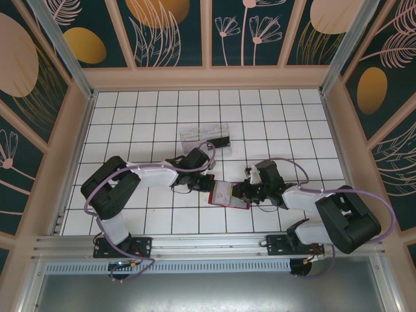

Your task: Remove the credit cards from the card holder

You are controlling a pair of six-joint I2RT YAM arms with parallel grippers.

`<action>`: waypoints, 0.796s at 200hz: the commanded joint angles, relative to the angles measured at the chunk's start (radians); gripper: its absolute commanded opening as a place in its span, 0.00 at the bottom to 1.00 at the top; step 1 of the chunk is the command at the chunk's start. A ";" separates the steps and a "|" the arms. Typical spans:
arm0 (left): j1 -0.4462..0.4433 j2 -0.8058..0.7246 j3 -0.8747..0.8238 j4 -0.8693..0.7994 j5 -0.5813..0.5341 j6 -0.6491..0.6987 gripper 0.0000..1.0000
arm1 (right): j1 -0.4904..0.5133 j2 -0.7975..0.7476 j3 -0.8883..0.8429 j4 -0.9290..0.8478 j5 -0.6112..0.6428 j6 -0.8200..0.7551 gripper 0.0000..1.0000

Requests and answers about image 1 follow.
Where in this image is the aluminium frame post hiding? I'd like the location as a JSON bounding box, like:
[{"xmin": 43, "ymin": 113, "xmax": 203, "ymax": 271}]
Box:
[
  {"xmin": 27, "ymin": 0, "xmax": 98, "ymax": 98},
  {"xmin": 320, "ymin": 0, "xmax": 371, "ymax": 96}
]

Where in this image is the aluminium side rail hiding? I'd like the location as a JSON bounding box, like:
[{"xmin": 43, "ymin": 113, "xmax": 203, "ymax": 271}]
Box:
[
  {"xmin": 51, "ymin": 92, "xmax": 96, "ymax": 235},
  {"xmin": 321, "ymin": 92, "xmax": 365, "ymax": 230}
]

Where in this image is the grey metal panel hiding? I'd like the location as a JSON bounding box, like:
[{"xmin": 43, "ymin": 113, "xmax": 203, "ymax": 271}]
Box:
[{"xmin": 32, "ymin": 274, "xmax": 396, "ymax": 312}]

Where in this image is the red card holder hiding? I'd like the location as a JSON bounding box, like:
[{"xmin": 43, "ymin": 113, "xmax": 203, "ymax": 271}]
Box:
[{"xmin": 207, "ymin": 190, "xmax": 252, "ymax": 211}]

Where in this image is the white VIP card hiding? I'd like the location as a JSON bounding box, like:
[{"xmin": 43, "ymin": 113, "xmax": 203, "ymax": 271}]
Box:
[{"xmin": 213, "ymin": 181, "xmax": 233, "ymax": 206}]

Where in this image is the black credit card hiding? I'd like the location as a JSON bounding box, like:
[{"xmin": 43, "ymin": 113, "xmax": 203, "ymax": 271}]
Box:
[{"xmin": 207, "ymin": 137, "xmax": 231, "ymax": 150}]

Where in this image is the clear acrylic card stand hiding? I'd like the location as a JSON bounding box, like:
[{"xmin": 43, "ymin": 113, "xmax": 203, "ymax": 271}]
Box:
[{"xmin": 179, "ymin": 123, "xmax": 233, "ymax": 159}]

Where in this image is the grey slotted cable duct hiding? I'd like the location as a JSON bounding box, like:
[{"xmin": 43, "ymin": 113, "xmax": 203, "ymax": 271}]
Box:
[{"xmin": 44, "ymin": 259, "xmax": 293, "ymax": 276}]

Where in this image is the round cable pass-through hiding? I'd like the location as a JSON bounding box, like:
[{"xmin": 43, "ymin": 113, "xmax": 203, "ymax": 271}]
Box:
[
  {"xmin": 108, "ymin": 263, "xmax": 131, "ymax": 282},
  {"xmin": 289, "ymin": 258, "xmax": 322, "ymax": 280}
]

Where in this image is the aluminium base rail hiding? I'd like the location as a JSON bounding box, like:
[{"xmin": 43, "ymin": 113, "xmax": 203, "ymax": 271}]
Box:
[{"xmin": 31, "ymin": 231, "xmax": 386, "ymax": 261}]

